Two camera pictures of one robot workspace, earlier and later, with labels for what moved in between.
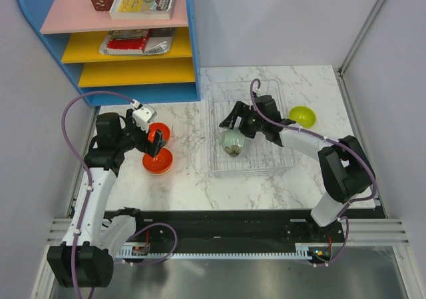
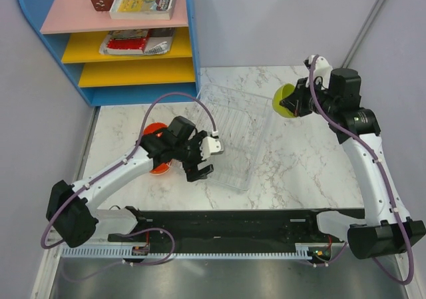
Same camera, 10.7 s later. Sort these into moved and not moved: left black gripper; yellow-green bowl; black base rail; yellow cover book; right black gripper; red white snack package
Moved: right black gripper; left black gripper; yellow-green bowl
Not moved: yellow cover book; black base rail; red white snack package
